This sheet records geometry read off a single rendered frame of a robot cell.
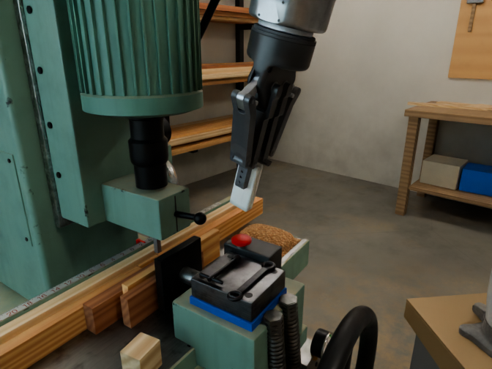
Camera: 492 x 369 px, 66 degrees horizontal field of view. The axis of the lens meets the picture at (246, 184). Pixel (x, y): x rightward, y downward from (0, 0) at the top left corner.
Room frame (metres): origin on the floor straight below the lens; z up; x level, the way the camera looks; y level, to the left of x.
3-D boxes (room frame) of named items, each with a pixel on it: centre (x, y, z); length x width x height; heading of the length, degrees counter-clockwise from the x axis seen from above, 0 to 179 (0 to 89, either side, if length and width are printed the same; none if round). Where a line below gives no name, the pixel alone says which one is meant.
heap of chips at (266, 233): (0.72, -0.04, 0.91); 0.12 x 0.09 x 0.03; 56
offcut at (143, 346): (0.37, 0.13, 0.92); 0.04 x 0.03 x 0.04; 153
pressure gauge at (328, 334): (0.68, -0.17, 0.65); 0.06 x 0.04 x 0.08; 146
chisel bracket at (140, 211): (0.59, 0.17, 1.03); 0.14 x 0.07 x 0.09; 56
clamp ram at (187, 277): (0.50, 0.08, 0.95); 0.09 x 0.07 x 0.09; 146
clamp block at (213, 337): (0.45, 0.01, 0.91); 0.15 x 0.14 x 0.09; 146
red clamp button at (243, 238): (0.49, 0.01, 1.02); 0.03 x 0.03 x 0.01
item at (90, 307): (0.53, 0.16, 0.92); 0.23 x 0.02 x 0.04; 146
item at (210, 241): (0.56, 0.12, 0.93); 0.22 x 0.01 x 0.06; 146
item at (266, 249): (0.45, 0.00, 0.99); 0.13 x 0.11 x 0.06; 146
